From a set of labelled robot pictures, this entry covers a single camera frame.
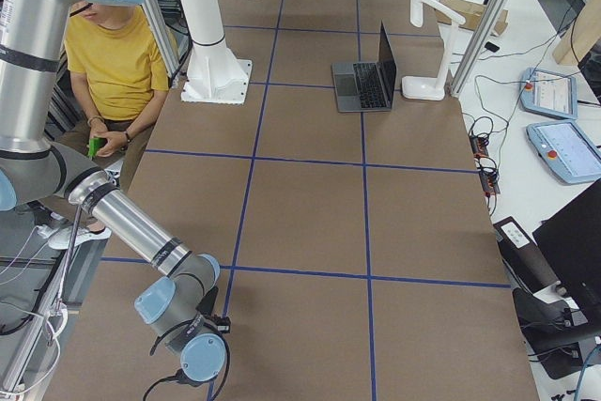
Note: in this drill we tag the grey laptop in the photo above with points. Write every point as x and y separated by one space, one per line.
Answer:
362 87

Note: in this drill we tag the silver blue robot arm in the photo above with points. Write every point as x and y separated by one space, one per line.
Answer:
37 107

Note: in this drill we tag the brown paper table cover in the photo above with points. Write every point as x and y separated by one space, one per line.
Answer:
358 258

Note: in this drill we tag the green handheld object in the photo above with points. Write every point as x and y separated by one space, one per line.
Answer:
95 144

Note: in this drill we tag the person in yellow shirt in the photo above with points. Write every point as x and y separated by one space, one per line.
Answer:
119 79

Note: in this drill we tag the small black square device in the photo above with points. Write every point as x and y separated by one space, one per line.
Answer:
492 47

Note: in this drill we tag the brown cardboard box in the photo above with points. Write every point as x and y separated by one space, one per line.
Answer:
473 13

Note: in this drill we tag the lower blue teach pendant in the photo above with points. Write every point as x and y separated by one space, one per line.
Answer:
566 150

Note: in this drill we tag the blue teach pendant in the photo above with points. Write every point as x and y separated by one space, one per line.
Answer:
549 93
566 150

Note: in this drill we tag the upper blue teach pendant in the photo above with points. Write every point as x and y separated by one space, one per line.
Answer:
549 93

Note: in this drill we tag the black monitor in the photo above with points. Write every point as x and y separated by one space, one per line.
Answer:
570 243

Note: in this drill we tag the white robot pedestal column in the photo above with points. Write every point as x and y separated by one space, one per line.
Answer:
214 74

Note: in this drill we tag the aluminium frame post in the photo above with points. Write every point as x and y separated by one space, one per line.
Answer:
493 9

